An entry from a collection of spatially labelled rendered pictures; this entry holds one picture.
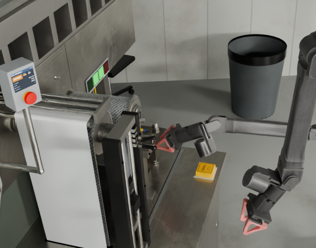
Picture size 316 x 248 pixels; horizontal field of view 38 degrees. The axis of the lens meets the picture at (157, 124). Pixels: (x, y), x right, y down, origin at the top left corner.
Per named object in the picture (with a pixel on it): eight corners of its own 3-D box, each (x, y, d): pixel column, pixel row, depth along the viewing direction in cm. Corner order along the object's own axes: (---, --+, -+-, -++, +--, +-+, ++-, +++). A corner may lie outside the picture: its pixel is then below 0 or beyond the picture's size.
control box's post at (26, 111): (42, 173, 118) (25, 105, 107) (36, 172, 118) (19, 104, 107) (44, 169, 119) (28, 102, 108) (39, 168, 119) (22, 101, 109)
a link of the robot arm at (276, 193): (291, 191, 136) (287, 178, 141) (271, 182, 134) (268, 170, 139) (277, 206, 139) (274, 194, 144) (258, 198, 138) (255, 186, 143)
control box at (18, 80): (20, 115, 103) (11, 75, 98) (5, 106, 107) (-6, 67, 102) (46, 102, 107) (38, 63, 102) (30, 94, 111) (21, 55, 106)
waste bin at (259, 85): (278, 95, 423) (284, 33, 391) (282, 123, 384) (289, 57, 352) (226, 94, 430) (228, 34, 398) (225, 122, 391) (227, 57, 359)
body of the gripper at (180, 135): (182, 137, 183) (198, 132, 179) (175, 151, 175) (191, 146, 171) (175, 123, 181) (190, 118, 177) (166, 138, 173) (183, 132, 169)
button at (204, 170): (212, 178, 191) (212, 174, 190) (195, 176, 193) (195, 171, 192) (215, 168, 196) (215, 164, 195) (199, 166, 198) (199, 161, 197)
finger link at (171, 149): (163, 146, 185) (183, 140, 180) (158, 157, 179) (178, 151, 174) (155, 133, 183) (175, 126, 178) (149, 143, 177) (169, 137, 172)
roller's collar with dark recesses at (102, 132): (116, 149, 143) (114, 132, 140) (99, 146, 145) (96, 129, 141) (124, 138, 148) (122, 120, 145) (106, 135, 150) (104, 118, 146)
